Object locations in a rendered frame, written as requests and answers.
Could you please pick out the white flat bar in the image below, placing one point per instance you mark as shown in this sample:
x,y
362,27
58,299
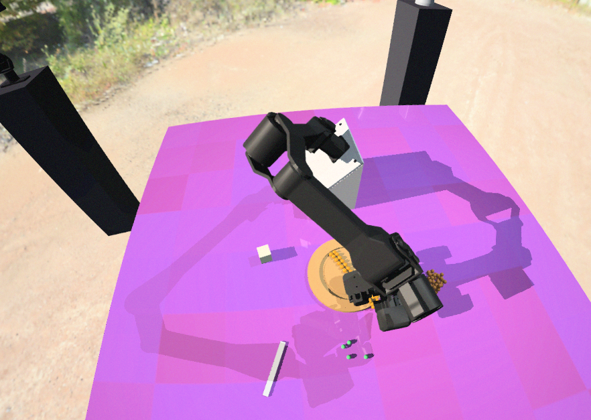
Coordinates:
x,y
274,369

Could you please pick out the light orange round board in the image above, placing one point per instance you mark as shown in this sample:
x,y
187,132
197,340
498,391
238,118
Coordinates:
x,y
325,278

